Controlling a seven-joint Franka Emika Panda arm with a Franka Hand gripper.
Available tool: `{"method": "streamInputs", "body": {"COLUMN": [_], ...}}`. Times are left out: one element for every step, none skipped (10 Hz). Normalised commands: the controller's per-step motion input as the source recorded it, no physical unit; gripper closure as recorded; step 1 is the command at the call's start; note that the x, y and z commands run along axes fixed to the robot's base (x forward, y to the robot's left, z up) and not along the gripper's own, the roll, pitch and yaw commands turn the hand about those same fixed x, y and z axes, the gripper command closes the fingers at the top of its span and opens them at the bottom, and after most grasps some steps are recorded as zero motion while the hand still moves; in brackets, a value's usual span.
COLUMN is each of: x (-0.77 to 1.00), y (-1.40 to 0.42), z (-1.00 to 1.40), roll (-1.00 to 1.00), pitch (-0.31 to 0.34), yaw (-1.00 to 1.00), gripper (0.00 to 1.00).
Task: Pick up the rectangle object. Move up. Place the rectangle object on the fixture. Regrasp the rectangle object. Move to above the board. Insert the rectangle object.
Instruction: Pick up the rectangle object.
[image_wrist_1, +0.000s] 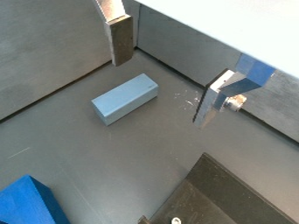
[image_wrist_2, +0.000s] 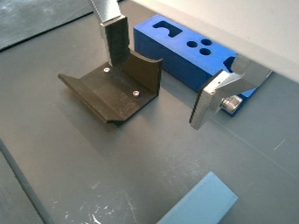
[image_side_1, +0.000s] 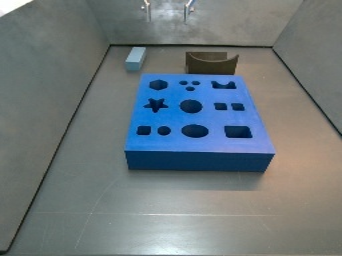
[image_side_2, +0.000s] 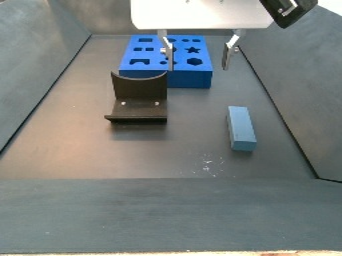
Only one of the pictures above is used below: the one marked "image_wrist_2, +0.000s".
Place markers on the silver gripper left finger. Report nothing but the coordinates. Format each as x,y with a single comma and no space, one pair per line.
114,30

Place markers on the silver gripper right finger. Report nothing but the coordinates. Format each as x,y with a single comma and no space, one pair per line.
219,94

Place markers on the light blue rectangular block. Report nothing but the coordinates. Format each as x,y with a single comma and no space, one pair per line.
204,205

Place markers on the blue foam shape board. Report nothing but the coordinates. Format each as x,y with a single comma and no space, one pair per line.
192,57

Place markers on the black curved fixture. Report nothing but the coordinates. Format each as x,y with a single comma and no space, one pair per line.
115,91

